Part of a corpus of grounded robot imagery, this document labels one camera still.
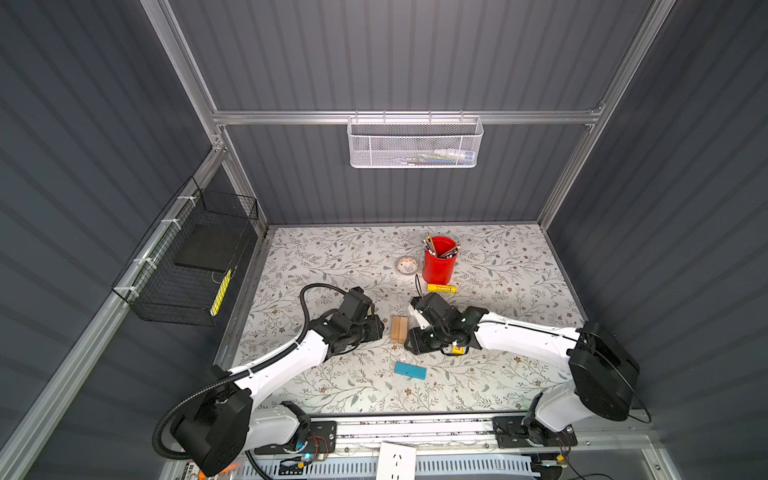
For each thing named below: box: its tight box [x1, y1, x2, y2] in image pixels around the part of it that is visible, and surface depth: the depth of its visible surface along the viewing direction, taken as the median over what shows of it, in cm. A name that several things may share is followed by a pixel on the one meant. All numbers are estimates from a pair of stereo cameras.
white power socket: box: [376, 442, 417, 480], surface depth 69 cm
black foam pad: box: [174, 222, 247, 272], surface depth 79 cm
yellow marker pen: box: [427, 284, 457, 294], surface depth 102 cm
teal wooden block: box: [394, 361, 428, 381], surface depth 86 cm
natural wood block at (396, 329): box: [391, 316, 403, 344], surface depth 91 cm
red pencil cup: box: [422, 236, 457, 285], surface depth 101 cm
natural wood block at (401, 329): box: [394, 316, 409, 344], surface depth 92 cm
